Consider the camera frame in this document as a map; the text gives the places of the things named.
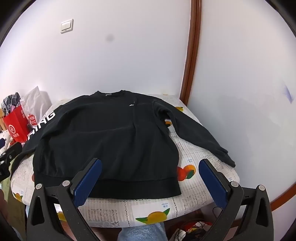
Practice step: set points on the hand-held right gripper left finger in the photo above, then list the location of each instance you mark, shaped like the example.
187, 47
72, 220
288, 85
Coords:
87, 183

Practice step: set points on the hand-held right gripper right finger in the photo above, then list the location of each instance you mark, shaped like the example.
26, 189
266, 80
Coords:
212, 183

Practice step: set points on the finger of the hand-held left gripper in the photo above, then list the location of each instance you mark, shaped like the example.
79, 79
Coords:
4, 172
11, 151

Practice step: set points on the black sweatshirt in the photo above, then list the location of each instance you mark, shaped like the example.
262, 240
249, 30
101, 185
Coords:
104, 139

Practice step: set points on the white patterned cloth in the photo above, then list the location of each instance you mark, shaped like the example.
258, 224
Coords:
3, 143

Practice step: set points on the red paper bag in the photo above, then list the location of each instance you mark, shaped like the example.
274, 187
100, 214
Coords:
17, 126

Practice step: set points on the fruit print tablecloth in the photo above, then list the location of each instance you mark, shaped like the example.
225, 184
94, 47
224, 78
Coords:
196, 154

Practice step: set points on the plaid cloth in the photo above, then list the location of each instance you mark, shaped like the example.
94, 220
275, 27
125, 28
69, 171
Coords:
10, 102

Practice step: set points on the white plastic bag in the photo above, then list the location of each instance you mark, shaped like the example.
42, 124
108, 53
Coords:
38, 102

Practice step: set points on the brown wooden baseboard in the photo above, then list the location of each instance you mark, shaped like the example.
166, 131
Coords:
283, 198

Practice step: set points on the light blue cloth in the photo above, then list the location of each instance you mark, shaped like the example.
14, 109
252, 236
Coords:
141, 233

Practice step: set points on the white light switch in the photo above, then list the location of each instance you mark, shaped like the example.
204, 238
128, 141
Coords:
67, 26

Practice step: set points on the brown wooden door frame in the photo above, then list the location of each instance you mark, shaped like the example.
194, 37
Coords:
192, 46

